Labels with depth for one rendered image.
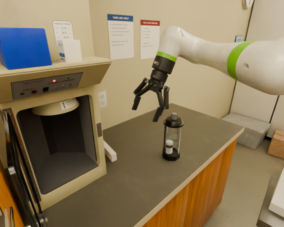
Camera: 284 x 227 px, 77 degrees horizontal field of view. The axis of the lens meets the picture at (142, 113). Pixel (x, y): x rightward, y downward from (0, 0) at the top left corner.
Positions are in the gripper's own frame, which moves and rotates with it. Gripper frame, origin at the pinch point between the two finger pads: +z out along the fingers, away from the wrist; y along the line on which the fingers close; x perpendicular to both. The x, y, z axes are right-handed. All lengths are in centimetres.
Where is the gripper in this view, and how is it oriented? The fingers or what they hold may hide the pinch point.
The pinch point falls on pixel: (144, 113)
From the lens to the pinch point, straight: 83.7
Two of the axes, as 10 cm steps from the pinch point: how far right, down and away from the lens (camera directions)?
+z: -3.5, 9.1, 2.1
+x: 6.1, 0.5, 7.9
